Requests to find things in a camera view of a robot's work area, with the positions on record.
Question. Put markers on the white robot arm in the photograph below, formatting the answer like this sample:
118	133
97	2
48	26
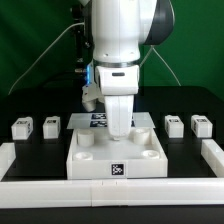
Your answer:
118	28

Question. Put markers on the white square tabletop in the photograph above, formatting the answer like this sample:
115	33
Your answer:
93	154

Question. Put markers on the white U-shaped obstacle fence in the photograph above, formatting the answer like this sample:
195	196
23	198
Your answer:
95	193

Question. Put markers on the white sheet with tags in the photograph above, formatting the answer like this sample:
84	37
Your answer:
95	120

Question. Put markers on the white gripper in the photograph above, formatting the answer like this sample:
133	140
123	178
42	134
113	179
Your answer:
118	87

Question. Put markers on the black mount post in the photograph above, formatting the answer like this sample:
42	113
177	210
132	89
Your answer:
81	14

